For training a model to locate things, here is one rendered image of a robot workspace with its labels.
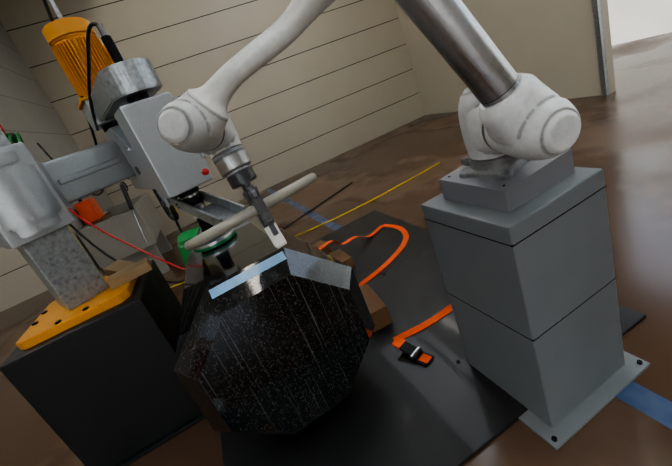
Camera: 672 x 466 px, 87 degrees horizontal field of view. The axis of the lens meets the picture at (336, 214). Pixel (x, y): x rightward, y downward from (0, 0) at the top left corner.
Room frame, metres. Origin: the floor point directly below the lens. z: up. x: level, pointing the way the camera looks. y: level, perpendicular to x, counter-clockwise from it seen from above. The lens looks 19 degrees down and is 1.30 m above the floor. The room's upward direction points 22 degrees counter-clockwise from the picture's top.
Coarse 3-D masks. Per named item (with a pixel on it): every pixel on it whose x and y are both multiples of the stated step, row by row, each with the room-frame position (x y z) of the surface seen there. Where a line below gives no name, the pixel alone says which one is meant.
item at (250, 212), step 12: (300, 180) 1.05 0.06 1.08; (312, 180) 1.10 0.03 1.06; (276, 192) 0.99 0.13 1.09; (288, 192) 1.00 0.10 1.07; (240, 216) 0.94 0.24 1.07; (252, 216) 0.95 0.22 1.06; (216, 228) 0.95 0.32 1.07; (228, 228) 0.94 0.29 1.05; (192, 240) 1.00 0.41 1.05; (204, 240) 0.97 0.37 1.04
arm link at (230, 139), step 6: (228, 120) 0.98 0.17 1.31; (228, 126) 0.96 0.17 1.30; (234, 126) 1.01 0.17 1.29; (228, 132) 0.95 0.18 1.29; (234, 132) 0.98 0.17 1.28; (228, 138) 0.95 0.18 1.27; (234, 138) 0.98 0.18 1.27; (222, 144) 0.94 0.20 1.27; (228, 144) 0.96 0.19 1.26; (234, 144) 0.97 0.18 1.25; (240, 144) 0.99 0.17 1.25; (210, 150) 0.92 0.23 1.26; (216, 150) 0.94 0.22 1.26; (222, 150) 0.95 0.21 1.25; (210, 156) 0.98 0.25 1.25
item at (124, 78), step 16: (112, 64) 1.61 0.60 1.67; (128, 64) 1.62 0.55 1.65; (144, 64) 1.67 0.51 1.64; (96, 80) 1.70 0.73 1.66; (112, 80) 1.61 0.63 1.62; (128, 80) 1.61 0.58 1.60; (144, 80) 1.64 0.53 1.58; (96, 96) 1.87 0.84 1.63; (112, 96) 1.63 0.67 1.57; (128, 96) 1.66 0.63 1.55; (144, 96) 1.71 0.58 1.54; (96, 112) 2.07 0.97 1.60; (112, 112) 1.92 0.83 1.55
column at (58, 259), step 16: (0, 128) 1.76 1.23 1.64; (0, 144) 1.74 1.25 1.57; (48, 240) 1.69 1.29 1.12; (64, 240) 1.73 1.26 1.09; (32, 256) 1.63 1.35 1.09; (48, 256) 1.67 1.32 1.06; (64, 256) 1.70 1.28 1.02; (80, 256) 1.74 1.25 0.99; (48, 272) 1.64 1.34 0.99; (64, 272) 1.68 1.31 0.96; (80, 272) 1.71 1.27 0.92; (96, 272) 1.75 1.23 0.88; (48, 288) 1.72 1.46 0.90; (64, 288) 1.65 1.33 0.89; (80, 288) 1.69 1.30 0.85; (96, 288) 1.73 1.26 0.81; (64, 304) 1.64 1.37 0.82; (80, 304) 1.66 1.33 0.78
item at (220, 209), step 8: (200, 192) 1.77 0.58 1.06; (168, 200) 1.86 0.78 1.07; (176, 200) 1.75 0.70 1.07; (208, 200) 1.72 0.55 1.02; (216, 200) 1.62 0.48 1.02; (224, 200) 1.53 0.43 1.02; (184, 208) 1.68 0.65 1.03; (192, 208) 1.56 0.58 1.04; (208, 208) 1.62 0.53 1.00; (216, 208) 1.59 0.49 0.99; (224, 208) 1.55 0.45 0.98; (232, 208) 1.49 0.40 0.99; (240, 208) 1.41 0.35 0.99; (200, 216) 1.51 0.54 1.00; (208, 216) 1.41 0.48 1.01; (216, 216) 1.49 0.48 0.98; (224, 216) 1.46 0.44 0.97; (216, 224) 1.37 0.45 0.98
